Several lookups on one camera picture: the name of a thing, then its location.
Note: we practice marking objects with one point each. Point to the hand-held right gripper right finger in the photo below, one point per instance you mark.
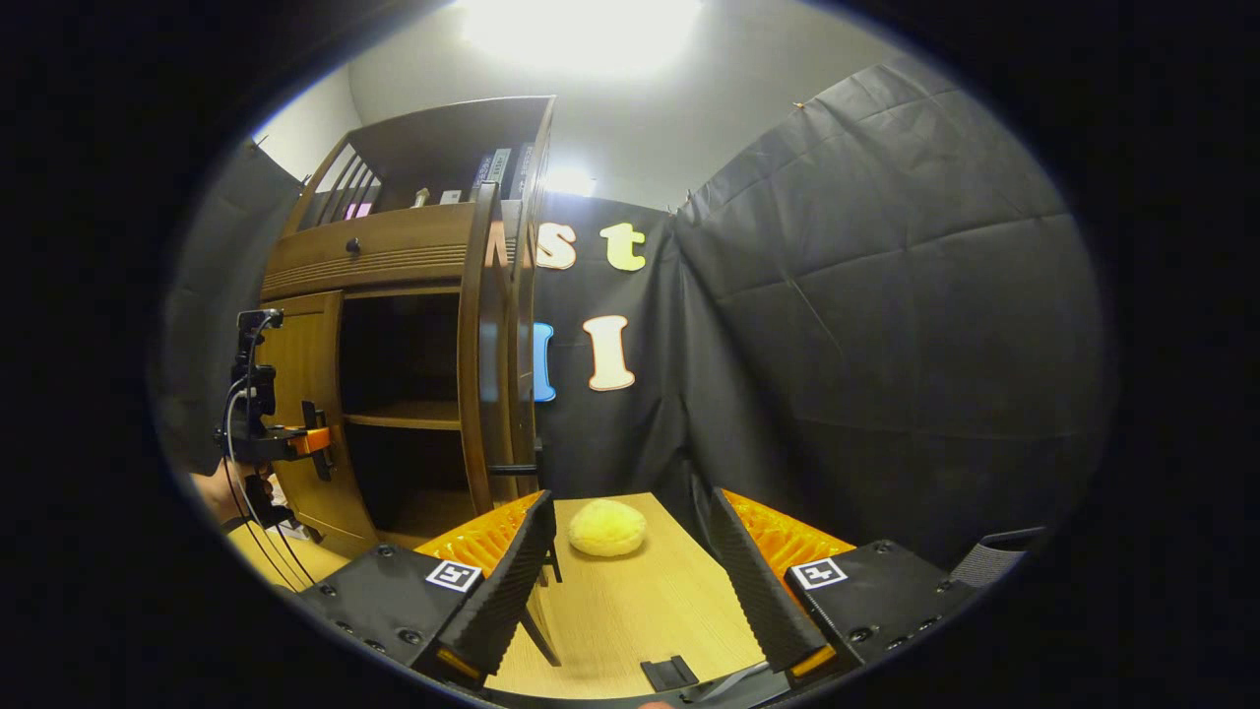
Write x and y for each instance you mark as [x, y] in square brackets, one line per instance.
[758, 591]

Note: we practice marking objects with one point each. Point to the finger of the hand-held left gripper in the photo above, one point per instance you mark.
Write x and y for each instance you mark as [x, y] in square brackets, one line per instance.
[317, 441]

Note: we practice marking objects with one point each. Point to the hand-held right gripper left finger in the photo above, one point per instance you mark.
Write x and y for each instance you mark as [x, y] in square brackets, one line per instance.
[507, 586]

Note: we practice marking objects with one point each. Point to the wooden cabinet door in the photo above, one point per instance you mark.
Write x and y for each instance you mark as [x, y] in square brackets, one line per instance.
[477, 345]
[295, 364]

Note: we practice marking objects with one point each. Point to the brown wooden shoe cabinet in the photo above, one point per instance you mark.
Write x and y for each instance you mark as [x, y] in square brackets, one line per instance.
[413, 138]

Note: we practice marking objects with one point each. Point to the wooden inner shelf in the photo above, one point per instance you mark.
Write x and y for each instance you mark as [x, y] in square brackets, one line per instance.
[413, 414]

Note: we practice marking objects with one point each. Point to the yellow round sponge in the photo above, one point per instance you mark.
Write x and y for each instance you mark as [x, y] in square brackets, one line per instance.
[607, 528]

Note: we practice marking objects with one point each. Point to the pink item behind slats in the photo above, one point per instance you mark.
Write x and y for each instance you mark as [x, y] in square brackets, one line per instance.
[358, 210]

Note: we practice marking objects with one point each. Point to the wooden drawer with black knob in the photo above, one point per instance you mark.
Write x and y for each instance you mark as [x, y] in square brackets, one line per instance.
[413, 241]

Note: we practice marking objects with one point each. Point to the black backdrop cloth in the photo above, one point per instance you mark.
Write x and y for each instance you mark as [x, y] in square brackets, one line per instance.
[886, 325]

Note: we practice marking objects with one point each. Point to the dark blue book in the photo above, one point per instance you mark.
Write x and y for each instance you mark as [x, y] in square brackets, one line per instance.
[481, 175]

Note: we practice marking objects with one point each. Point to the pale grey book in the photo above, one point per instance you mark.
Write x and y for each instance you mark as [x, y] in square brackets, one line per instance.
[501, 169]

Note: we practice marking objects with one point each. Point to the dark grey book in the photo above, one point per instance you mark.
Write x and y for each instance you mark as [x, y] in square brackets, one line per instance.
[523, 167]

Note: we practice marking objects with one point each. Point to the ceiling light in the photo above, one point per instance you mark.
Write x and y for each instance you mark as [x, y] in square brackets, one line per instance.
[581, 34]

